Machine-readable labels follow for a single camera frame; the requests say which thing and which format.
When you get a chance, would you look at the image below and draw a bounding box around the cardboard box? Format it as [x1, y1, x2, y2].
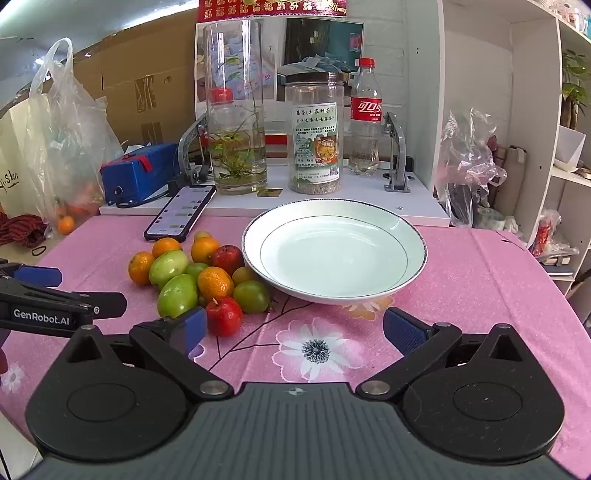
[0, 14, 200, 148]

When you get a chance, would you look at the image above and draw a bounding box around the clear bottle with red cap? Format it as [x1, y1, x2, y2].
[207, 87, 238, 139]

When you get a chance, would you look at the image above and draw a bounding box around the translucent plastic bag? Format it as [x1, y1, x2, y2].
[25, 37, 123, 232]

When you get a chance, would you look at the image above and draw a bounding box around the pink floral tablecloth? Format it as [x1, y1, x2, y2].
[0, 213, 591, 467]

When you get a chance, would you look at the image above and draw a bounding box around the clear bottle with red label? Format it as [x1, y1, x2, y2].
[348, 58, 385, 177]

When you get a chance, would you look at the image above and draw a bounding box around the red black knitted cloth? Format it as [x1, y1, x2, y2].
[0, 212, 49, 247]

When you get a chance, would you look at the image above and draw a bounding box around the blue plastic box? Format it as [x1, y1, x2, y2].
[100, 142, 183, 206]

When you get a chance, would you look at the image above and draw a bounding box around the potted plant in white pot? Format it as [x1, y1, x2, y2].
[553, 50, 591, 172]

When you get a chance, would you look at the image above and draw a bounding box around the white platform board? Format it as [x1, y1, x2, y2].
[99, 164, 451, 228]

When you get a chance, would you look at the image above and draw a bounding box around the large green jujube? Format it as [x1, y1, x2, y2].
[157, 274, 199, 319]

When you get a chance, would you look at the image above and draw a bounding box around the black cable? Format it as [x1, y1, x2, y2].
[115, 178, 185, 208]

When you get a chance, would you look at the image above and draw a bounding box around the clear plastic jar with label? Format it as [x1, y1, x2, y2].
[284, 71, 345, 195]

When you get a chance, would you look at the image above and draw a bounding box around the orange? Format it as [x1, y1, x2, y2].
[152, 237, 183, 258]
[191, 237, 221, 265]
[128, 251, 155, 284]
[197, 266, 235, 303]

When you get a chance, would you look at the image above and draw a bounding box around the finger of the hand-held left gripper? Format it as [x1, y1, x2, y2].
[90, 292, 128, 316]
[0, 261, 63, 288]

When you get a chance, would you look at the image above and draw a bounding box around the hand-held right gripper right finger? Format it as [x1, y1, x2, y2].
[356, 306, 532, 401]

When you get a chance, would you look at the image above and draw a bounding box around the grey bracket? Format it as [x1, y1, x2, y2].
[178, 113, 211, 183]
[382, 112, 415, 193]

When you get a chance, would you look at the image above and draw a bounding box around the mirror panel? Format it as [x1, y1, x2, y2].
[194, 17, 365, 164]

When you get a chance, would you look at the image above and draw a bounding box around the white shelf unit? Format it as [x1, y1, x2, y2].
[434, 0, 591, 296]

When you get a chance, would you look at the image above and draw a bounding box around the green tomato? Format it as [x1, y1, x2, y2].
[232, 280, 271, 315]

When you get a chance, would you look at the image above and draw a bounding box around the white paper bag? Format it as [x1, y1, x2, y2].
[0, 95, 47, 217]

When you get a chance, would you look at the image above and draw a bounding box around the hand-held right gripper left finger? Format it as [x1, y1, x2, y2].
[55, 306, 234, 401]

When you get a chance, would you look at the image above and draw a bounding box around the large red apple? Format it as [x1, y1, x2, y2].
[212, 245, 245, 277]

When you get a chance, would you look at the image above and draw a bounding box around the white plate with dark rim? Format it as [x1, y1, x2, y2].
[241, 199, 428, 305]

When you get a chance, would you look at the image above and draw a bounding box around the red snack bag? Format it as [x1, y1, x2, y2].
[531, 210, 561, 257]

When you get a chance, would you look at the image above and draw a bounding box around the black smartphone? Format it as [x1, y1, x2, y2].
[143, 185, 217, 243]

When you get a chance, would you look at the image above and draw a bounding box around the crumpled clear plastic bag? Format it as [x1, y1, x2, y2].
[435, 108, 508, 228]

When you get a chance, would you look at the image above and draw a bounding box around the red gold decorative banner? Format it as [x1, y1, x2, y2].
[196, 0, 348, 23]

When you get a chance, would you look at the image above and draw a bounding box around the tape roll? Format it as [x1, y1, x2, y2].
[475, 206, 506, 230]

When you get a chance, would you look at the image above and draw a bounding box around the tall glass vase with plant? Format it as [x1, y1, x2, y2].
[203, 19, 269, 195]

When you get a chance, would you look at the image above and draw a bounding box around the small red apple with stem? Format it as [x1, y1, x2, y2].
[205, 296, 244, 337]

